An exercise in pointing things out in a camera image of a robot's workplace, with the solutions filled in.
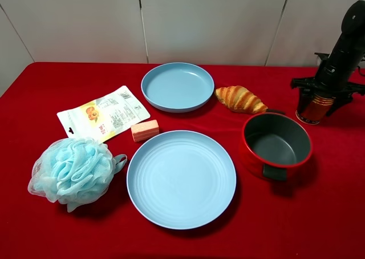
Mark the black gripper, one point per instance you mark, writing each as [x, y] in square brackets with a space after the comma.
[309, 86]

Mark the white snack pouch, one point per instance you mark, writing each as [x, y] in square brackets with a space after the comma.
[105, 117]

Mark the pink sponge block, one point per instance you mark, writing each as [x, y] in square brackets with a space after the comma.
[145, 130]

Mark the golden croissant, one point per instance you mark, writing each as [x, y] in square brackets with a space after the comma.
[239, 99]

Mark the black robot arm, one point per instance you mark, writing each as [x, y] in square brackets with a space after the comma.
[348, 52]

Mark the large ribbed blue plate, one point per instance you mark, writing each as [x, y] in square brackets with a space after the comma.
[181, 180]

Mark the red pot with grey interior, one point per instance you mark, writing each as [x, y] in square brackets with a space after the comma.
[273, 146]

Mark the orange drink can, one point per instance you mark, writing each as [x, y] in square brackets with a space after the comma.
[316, 110]

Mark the deep blue plastic plate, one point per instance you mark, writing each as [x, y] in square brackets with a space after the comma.
[177, 87]

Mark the blue mesh bath loofah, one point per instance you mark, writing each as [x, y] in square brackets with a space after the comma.
[74, 172]

